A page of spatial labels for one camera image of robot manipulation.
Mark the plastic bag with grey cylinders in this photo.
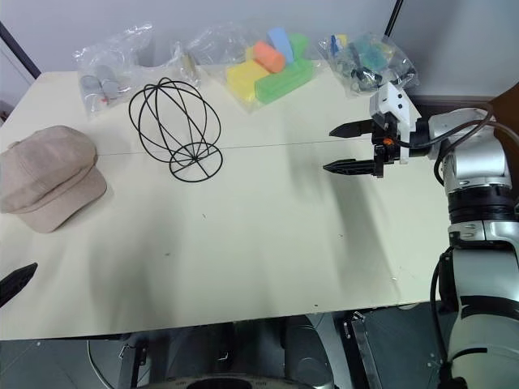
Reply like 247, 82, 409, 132
72, 22, 158, 119

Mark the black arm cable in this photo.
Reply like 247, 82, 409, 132
428, 244, 456, 389
399, 105, 519, 186

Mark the small green foam block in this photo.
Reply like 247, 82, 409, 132
288, 32, 310, 62

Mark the plastic bag with small parts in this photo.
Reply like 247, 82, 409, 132
317, 31, 421, 99

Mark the thin black pole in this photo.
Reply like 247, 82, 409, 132
382, 0, 405, 41

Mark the small clear plastic bag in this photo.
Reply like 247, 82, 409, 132
161, 39, 204, 89

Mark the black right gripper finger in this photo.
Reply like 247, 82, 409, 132
322, 158, 378, 177
328, 118, 377, 139

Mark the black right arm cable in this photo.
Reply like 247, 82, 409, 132
399, 105, 519, 186

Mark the black lower arm cable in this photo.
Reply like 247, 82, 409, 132
428, 244, 456, 389

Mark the black diagonal bar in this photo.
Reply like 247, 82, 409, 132
0, 19, 42, 79

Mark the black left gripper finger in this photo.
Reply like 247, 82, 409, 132
0, 262, 39, 309

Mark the black wire hat stand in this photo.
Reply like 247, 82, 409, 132
128, 76, 224, 184

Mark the beige newsboy cap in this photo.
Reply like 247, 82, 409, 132
0, 125, 109, 234

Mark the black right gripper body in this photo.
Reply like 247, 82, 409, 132
370, 112, 406, 181

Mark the plastic bag with foam blocks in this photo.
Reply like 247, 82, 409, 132
189, 23, 322, 117

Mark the orange foam block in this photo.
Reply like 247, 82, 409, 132
252, 40, 286, 75

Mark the blue foam block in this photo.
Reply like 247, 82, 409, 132
267, 27, 296, 65

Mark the large green foam block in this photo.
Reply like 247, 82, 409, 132
254, 59, 316, 107

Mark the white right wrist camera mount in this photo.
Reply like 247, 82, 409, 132
369, 81, 423, 165

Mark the metal table leg bracket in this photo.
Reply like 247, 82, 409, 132
118, 340, 149, 389
342, 310, 384, 389

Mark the yellow foam block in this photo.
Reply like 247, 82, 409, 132
225, 59, 271, 103

